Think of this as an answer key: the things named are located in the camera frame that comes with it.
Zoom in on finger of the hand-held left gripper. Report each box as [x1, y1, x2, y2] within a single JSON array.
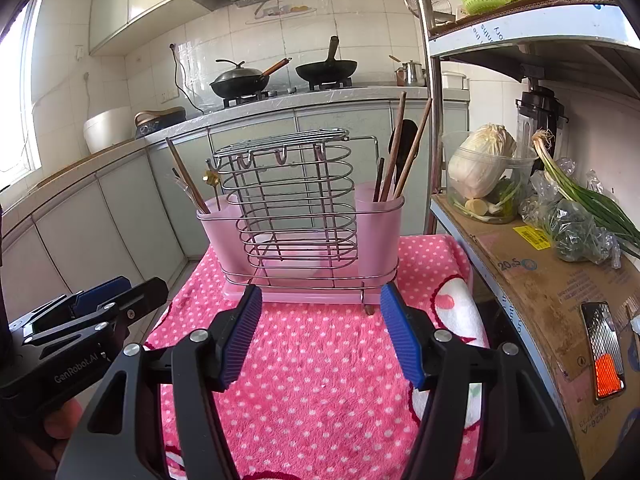
[[9, 276, 135, 333], [22, 277, 169, 348]]

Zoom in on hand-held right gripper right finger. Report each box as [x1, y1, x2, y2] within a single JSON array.
[[380, 282, 583, 480]]

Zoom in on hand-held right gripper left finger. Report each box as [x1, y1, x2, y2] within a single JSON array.
[[60, 285, 263, 480]]

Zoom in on pink plastic cup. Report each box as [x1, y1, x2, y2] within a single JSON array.
[[354, 182, 405, 278], [196, 194, 251, 283]]

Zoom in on clear plastic chopstick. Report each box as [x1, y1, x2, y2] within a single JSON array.
[[171, 167, 203, 211]]

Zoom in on reddish brown chopstick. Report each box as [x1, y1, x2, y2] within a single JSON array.
[[165, 137, 210, 214]]

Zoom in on gold flower spoon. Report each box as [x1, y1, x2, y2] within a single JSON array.
[[204, 169, 223, 212]]

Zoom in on light wooden chopstick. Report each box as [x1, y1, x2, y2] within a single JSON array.
[[395, 97, 434, 200], [382, 91, 407, 201]]

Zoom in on black spoon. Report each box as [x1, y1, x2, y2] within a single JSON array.
[[389, 119, 420, 188]]

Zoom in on metal wire utensil rack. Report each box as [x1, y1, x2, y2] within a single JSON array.
[[205, 128, 401, 313]]

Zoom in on person's left hand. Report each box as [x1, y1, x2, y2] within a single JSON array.
[[42, 400, 85, 466]]

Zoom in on pink polka dot towel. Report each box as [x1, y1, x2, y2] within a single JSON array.
[[142, 234, 491, 480]]

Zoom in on pink plastic drip tray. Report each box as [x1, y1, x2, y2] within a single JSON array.
[[222, 275, 401, 303]]

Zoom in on grey base cabinets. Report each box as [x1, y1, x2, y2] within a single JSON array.
[[0, 87, 471, 311]]

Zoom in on wooden cutting board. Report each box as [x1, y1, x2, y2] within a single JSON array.
[[30, 137, 148, 188]]

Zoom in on white rice cooker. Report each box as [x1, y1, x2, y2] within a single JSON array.
[[83, 106, 138, 155]]

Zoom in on yellow label sticker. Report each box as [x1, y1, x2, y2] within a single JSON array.
[[512, 225, 551, 250]]

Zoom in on clear plastic container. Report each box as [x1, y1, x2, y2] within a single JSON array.
[[442, 130, 538, 225]]

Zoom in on dark electric griddle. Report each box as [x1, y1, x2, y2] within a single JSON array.
[[134, 106, 187, 140]]

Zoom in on napa cabbage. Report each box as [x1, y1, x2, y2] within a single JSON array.
[[447, 124, 517, 200]]

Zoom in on window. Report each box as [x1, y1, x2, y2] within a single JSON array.
[[0, 0, 46, 191]]

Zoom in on black wok with lid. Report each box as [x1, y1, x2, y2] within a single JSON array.
[[209, 57, 292, 100]]

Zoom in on green onions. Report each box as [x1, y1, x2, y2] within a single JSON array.
[[531, 129, 640, 261]]

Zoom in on gas stove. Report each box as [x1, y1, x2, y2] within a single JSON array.
[[222, 80, 353, 108]]

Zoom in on metal kettle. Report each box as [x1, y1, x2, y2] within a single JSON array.
[[401, 60, 426, 87]]

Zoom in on black blender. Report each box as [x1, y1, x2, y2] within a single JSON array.
[[515, 86, 569, 161]]

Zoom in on metal shelf rack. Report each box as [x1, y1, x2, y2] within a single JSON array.
[[405, 0, 640, 480]]

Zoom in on black power cable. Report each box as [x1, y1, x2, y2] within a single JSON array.
[[169, 43, 203, 113]]

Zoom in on white wall cabinets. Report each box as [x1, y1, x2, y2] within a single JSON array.
[[89, 0, 431, 57]]

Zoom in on glass wall shelf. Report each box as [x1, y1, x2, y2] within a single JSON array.
[[245, 0, 318, 25]]

